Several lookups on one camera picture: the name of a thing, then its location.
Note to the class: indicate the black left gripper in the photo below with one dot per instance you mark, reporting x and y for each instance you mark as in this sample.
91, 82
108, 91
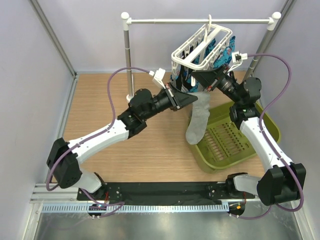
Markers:
177, 99

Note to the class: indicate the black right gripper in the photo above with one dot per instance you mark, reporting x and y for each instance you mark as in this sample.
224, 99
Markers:
210, 78

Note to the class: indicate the grey striped sock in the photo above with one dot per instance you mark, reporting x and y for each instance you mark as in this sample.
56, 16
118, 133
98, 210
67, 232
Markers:
199, 118

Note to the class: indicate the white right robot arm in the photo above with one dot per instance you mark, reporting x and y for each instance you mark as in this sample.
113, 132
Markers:
283, 179

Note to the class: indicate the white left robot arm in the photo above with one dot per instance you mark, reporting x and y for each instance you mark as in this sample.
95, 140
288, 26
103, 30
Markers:
65, 157

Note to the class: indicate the white clip hanger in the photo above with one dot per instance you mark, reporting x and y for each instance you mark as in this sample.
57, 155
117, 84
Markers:
201, 50

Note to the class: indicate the blue patterned sock front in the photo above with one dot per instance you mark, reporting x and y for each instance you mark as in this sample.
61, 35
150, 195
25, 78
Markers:
181, 79

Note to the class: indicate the blue patterned sock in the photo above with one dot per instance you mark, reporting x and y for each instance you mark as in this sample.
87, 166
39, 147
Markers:
181, 79
226, 56

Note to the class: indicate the green plastic basket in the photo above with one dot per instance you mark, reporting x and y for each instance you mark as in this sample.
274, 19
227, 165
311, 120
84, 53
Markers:
222, 145

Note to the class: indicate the white clothes rack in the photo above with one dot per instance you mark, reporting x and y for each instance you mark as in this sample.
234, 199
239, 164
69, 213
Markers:
271, 23

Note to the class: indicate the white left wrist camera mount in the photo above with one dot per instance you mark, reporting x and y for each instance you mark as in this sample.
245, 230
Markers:
157, 77

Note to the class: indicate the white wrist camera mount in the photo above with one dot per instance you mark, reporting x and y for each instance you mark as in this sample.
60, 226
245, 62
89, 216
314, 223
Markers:
157, 77
237, 60

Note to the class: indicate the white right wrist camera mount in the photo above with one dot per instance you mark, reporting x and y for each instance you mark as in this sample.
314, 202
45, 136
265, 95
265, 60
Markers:
237, 60

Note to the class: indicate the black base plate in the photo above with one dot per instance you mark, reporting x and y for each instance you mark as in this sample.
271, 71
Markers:
144, 192

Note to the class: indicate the grey slotted cable duct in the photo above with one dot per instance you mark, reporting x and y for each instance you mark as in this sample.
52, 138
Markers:
90, 208

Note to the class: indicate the aluminium frame rail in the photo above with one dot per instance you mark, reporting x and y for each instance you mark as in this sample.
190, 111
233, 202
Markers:
58, 195

